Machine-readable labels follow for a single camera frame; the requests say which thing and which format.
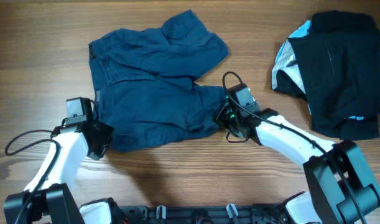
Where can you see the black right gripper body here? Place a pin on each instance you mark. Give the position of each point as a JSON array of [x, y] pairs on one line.
[[229, 120]]

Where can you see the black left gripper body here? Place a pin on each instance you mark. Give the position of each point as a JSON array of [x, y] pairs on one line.
[[104, 133]]

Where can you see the navy blue denim shorts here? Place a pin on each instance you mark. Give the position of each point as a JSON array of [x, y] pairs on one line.
[[145, 82]]

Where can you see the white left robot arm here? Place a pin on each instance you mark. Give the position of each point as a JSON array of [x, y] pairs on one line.
[[80, 135]]

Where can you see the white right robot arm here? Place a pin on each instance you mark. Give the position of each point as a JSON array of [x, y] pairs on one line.
[[341, 186]]

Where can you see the black shorts with blue lining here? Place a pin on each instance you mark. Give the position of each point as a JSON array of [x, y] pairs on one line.
[[333, 63]]

